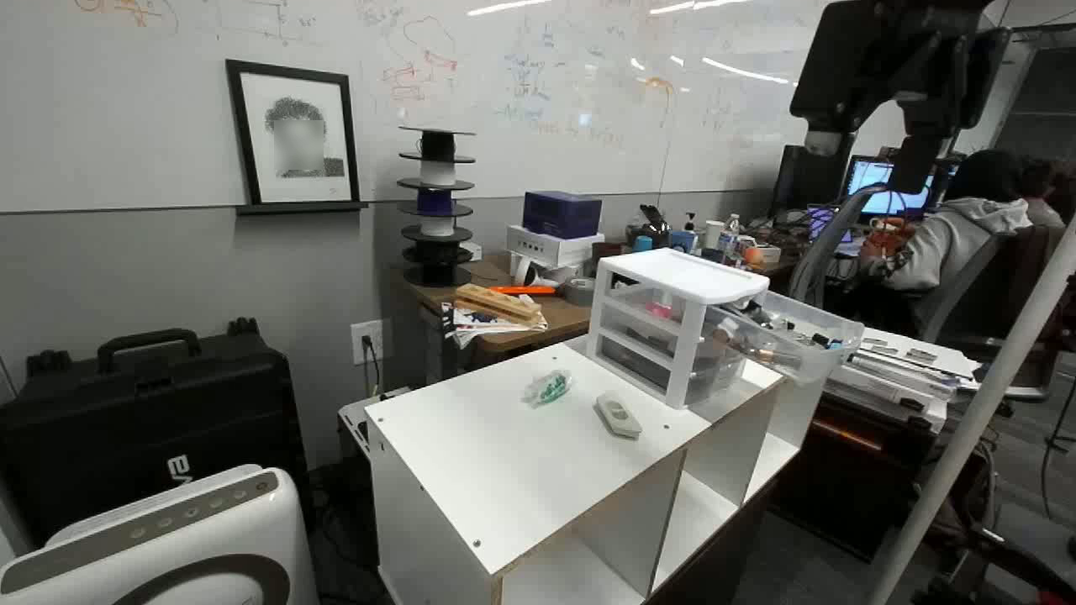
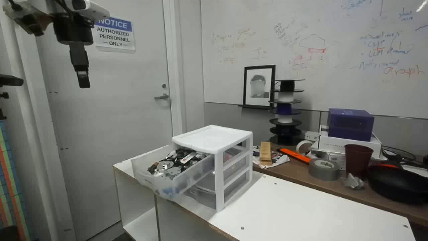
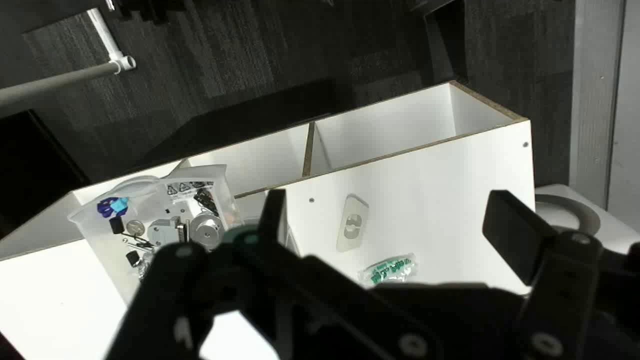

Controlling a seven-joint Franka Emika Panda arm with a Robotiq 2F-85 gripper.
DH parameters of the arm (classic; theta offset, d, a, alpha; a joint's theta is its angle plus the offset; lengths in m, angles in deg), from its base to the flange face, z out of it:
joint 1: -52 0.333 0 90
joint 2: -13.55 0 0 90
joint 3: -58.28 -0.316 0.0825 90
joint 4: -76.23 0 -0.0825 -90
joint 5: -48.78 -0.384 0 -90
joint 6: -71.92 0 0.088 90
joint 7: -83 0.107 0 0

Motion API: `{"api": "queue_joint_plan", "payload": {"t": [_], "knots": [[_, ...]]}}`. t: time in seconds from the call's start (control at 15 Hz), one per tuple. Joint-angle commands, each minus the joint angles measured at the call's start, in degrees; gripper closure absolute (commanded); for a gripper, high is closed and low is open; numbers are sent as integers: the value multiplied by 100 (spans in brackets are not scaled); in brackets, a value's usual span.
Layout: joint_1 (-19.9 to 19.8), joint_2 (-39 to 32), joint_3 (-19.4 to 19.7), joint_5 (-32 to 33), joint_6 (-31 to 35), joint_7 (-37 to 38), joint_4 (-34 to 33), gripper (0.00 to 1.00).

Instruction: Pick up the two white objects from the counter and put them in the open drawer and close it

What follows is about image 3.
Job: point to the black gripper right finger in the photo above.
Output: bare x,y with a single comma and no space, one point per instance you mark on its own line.
580,301

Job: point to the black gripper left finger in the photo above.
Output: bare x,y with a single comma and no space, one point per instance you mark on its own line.
220,280

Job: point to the clear drawer with small parts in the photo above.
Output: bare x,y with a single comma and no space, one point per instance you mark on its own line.
101,240

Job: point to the white rectangular plate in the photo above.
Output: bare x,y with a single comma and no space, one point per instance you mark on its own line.
352,222

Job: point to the white packet with green print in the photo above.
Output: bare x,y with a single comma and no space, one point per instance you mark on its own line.
392,268

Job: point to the round silver metal cap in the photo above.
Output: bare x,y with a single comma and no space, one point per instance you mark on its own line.
207,228

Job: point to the white air purifier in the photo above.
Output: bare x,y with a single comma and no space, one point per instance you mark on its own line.
553,197

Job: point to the blue toy piece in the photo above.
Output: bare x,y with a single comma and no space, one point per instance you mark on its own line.
112,207

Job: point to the white cube shelf cabinet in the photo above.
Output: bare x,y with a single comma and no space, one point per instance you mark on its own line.
433,200

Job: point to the thin white pipe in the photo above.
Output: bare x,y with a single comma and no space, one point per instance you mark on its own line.
102,33

